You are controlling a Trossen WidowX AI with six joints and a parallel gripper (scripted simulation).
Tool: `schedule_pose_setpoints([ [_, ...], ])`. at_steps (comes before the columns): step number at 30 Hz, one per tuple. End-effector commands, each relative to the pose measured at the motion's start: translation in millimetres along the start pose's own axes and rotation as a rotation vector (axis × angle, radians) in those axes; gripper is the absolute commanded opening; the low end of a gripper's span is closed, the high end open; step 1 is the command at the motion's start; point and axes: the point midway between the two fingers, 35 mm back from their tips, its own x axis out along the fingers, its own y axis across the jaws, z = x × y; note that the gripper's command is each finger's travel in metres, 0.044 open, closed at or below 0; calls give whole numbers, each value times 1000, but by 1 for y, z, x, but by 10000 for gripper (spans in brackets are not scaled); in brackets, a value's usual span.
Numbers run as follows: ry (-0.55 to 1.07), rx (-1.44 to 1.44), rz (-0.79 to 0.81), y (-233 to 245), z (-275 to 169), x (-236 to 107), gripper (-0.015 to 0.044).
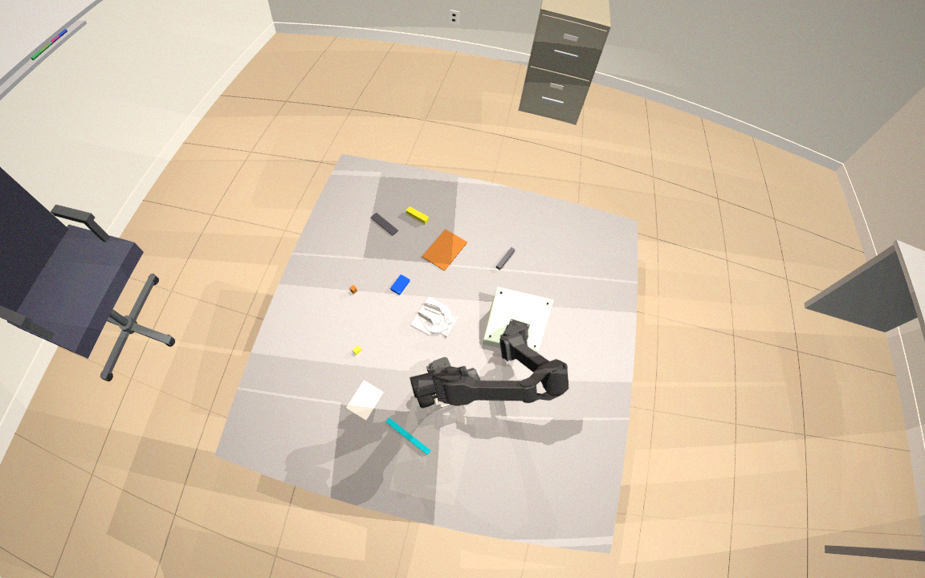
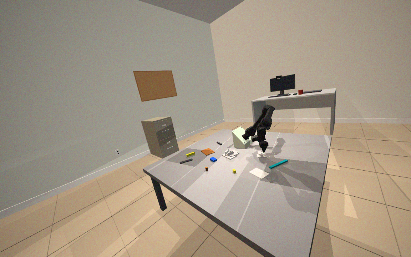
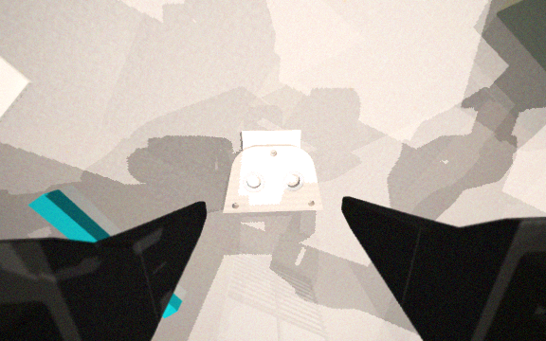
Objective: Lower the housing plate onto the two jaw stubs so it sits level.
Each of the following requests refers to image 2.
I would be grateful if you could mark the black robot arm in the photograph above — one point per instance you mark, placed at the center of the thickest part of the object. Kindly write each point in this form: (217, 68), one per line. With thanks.
(262, 124)

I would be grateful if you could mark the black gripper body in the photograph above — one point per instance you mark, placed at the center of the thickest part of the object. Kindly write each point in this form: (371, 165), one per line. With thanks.
(262, 143)

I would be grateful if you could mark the orange flat plate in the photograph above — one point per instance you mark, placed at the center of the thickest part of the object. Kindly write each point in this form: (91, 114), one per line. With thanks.
(207, 151)

